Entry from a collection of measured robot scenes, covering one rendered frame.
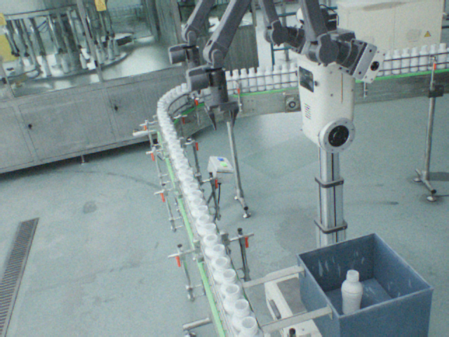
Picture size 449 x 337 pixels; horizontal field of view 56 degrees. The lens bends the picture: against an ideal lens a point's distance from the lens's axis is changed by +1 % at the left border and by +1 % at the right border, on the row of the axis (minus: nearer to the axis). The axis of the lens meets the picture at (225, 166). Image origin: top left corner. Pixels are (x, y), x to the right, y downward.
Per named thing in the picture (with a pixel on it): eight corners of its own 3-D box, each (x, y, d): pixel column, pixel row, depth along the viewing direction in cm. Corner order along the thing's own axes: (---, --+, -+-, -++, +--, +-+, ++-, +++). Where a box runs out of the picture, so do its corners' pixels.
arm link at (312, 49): (346, 44, 144) (338, 43, 148) (322, 34, 140) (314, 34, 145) (335, 71, 146) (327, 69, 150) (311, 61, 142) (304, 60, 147)
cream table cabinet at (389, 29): (419, 80, 583) (425, -12, 530) (436, 93, 528) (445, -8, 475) (337, 90, 596) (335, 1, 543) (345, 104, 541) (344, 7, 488)
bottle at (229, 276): (229, 328, 117) (220, 283, 110) (224, 313, 123) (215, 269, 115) (249, 323, 118) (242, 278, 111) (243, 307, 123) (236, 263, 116)
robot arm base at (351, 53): (355, 39, 151) (339, 71, 155) (337, 31, 149) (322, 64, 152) (368, 43, 144) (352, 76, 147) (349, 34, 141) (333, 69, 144)
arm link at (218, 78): (226, 67, 134) (222, 64, 139) (206, 71, 133) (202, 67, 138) (229, 88, 137) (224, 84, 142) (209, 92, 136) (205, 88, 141)
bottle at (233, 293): (252, 341, 112) (245, 295, 105) (231, 345, 112) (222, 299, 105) (248, 324, 118) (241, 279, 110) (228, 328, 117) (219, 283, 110)
